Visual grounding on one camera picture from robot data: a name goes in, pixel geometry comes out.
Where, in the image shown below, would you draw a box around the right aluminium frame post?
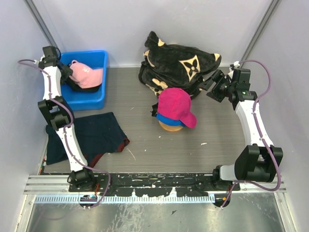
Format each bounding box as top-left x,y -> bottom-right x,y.
241,0 -> 282,60

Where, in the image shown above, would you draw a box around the magenta cap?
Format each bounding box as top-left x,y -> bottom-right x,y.
151,87 -> 197,129

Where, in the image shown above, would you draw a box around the black cap white logo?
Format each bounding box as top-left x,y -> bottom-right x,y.
70,80 -> 100,93

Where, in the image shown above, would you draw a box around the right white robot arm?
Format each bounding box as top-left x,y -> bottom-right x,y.
200,68 -> 283,190

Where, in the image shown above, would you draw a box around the pink cap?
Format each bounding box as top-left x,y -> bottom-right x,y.
70,60 -> 103,88

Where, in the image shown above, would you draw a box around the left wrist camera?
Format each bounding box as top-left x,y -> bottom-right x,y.
42,46 -> 61,61

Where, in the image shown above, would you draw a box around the aluminium frame post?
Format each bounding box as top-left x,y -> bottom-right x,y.
241,0 -> 282,60
24,0 -> 57,47

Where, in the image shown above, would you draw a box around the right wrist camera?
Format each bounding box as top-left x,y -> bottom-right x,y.
227,61 -> 240,79

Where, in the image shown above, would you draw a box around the wooden hat stand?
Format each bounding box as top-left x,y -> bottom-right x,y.
159,121 -> 183,132

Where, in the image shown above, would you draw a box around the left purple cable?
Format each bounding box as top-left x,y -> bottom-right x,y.
18,59 -> 112,210

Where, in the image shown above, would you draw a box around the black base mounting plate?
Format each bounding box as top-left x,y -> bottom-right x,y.
67,173 -> 232,198

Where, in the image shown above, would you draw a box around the black patterned plush blanket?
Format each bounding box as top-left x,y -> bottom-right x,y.
138,31 -> 222,99

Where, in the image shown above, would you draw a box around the blue cap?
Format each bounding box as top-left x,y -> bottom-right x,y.
156,114 -> 186,127

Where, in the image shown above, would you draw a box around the blue plastic bin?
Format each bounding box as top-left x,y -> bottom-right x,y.
60,50 -> 108,111

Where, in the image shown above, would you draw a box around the slotted cable duct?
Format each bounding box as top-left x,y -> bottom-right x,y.
34,194 -> 215,204

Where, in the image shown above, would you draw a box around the left aluminium frame post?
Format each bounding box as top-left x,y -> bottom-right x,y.
24,0 -> 57,47

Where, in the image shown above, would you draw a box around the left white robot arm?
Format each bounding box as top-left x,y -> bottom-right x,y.
38,46 -> 97,191

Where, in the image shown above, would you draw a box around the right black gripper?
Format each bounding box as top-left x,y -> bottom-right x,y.
197,70 -> 235,103

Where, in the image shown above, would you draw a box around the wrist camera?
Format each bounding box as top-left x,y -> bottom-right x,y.
227,61 -> 240,79
42,46 -> 61,61

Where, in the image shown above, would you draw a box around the navy blue cloth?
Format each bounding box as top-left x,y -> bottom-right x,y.
45,112 -> 130,168

